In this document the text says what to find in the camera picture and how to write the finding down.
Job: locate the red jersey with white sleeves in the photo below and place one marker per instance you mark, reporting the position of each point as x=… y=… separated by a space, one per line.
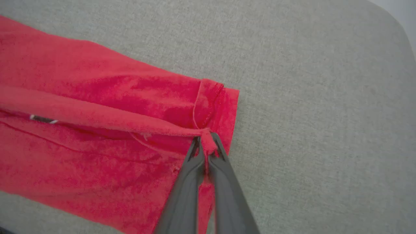
x=97 y=113

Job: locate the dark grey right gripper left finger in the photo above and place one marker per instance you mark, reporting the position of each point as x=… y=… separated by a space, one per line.
x=183 y=201

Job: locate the grey fabric sofa seat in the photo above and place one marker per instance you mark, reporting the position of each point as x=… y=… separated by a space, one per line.
x=325 y=130

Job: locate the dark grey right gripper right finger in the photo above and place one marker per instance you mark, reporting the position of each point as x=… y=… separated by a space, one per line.
x=229 y=201

